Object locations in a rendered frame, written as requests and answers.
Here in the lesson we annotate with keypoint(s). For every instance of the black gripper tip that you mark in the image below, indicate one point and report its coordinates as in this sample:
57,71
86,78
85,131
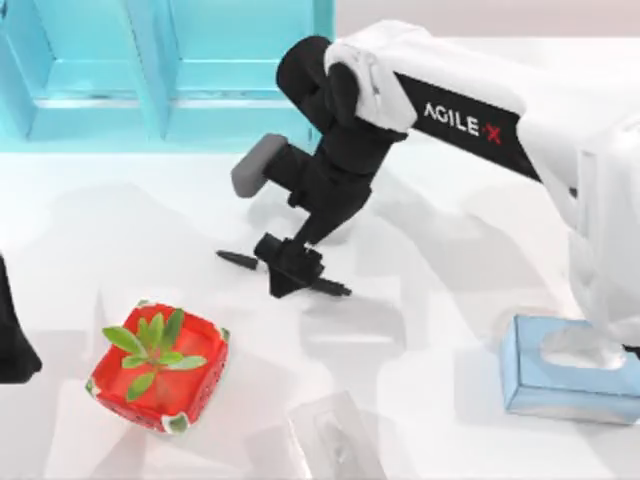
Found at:
14,340

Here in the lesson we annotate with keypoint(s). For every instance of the clear plastic box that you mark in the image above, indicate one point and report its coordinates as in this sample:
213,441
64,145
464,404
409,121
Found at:
332,440

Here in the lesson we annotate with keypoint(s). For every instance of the white tissue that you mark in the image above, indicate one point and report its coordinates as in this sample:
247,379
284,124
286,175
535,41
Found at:
580,345

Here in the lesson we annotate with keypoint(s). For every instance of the red square plant pot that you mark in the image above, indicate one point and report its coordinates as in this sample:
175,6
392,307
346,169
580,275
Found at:
165,380

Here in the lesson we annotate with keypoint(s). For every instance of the light blue tissue box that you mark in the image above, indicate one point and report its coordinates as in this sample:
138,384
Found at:
555,385

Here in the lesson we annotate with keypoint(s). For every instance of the light blue rack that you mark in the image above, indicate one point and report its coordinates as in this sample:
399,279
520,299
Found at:
107,75

